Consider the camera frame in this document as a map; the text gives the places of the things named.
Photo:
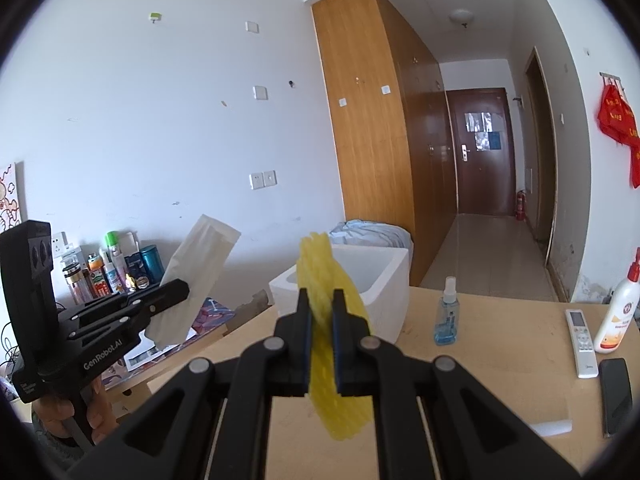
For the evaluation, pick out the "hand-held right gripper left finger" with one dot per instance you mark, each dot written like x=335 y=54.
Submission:
x=303 y=340

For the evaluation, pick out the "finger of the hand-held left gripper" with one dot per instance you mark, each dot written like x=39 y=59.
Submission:
x=135 y=317
x=160 y=292

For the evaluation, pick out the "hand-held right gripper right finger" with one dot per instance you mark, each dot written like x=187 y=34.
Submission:
x=338 y=340

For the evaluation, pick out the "white paper packet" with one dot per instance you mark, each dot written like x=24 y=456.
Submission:
x=200 y=260

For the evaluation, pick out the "white foam box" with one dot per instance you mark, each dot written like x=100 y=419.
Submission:
x=385 y=300

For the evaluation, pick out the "yellow foam fruit net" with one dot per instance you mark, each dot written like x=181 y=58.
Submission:
x=320 y=270

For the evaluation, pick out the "person's left forearm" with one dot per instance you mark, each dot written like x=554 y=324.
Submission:
x=52 y=445

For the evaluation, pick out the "person's left hand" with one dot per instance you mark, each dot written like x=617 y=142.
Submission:
x=100 y=410

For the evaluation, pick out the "group of toiletry bottles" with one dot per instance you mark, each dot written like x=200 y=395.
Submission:
x=115 y=270

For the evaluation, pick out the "colourful printed booklet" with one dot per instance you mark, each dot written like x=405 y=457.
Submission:
x=212 y=315

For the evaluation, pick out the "white power socket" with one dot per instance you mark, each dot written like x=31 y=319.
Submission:
x=59 y=243

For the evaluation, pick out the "clear blue spray bottle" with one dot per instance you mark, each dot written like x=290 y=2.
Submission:
x=446 y=320

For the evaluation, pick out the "light blue cloth pile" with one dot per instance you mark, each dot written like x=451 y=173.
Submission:
x=370 y=234

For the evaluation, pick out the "wooden wardrobe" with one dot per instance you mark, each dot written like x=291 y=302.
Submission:
x=365 y=135

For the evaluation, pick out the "dark brown entrance door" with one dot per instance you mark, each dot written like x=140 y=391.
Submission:
x=480 y=180

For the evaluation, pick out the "red fire extinguisher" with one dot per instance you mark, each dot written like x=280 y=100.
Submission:
x=520 y=206

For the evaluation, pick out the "white foam sheet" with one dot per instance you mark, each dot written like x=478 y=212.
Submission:
x=550 y=427

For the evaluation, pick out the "white remote control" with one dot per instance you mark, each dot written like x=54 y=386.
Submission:
x=581 y=342

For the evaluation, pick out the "papers on door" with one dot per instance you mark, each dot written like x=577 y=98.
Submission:
x=483 y=131

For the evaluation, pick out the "brown side door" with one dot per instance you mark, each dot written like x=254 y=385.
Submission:
x=542 y=160

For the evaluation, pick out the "white pump lotion bottle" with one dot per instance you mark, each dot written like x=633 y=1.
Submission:
x=617 y=315

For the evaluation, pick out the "black smartphone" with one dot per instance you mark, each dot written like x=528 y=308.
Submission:
x=616 y=397

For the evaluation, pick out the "red cloth bag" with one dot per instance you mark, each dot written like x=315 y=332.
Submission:
x=617 y=115
x=636 y=167

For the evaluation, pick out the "round ceiling lamp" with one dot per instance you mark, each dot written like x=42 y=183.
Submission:
x=461 y=16

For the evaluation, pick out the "cartoon wall poster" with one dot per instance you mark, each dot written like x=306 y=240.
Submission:
x=11 y=197

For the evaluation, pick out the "white double wall socket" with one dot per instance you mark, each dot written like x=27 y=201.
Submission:
x=263 y=179

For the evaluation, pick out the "white wall switch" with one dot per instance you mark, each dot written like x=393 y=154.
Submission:
x=252 y=27
x=260 y=92

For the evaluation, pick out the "green white wall hook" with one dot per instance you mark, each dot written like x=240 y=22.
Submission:
x=155 y=17

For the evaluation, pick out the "metal wall hook rack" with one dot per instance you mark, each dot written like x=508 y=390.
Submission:
x=611 y=76

